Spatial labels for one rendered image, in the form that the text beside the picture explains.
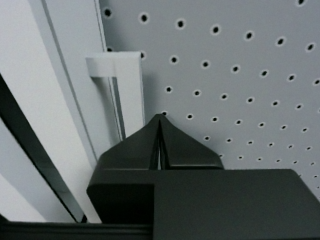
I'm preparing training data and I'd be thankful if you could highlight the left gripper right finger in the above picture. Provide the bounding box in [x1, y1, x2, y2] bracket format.
[159, 114, 225, 170]

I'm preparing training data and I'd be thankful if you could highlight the grey flat deck plate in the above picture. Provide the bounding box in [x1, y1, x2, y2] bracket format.
[98, 0, 320, 201]

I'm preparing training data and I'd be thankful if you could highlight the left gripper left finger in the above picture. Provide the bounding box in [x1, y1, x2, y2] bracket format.
[93, 114, 160, 172]

